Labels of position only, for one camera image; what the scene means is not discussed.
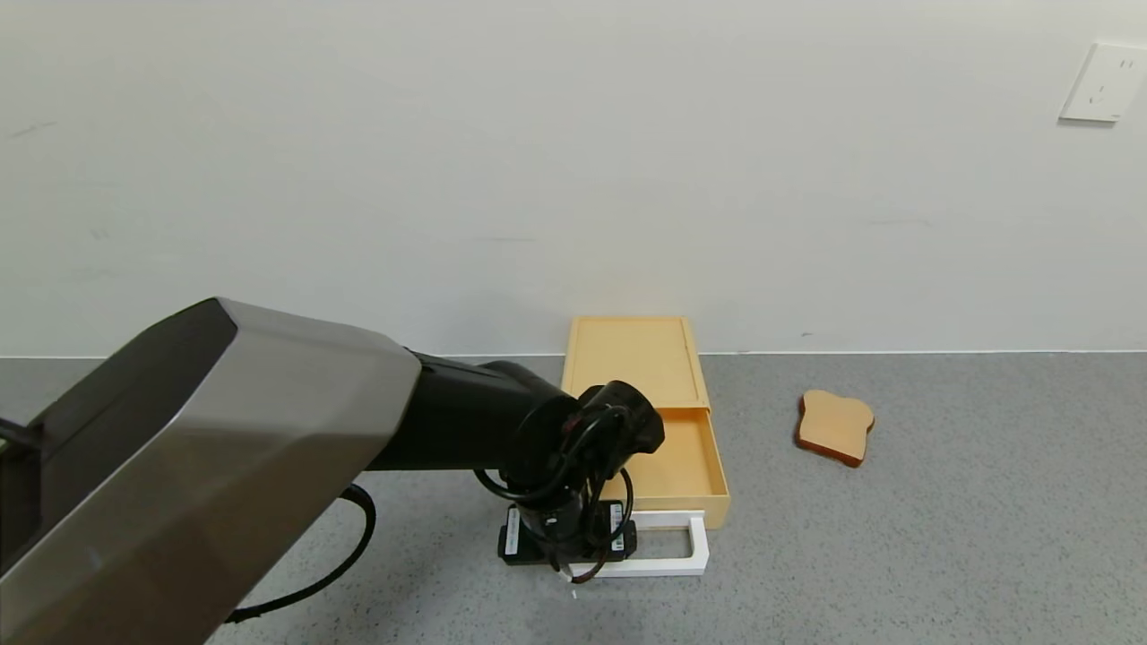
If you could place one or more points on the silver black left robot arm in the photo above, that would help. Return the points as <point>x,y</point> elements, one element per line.
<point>251,448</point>

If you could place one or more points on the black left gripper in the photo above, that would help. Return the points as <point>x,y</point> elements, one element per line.
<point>566,543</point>

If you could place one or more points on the toast slice toy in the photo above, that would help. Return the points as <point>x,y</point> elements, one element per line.
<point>835,425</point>

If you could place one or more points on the white wall socket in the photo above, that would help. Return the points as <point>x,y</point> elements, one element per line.
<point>1104,82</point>

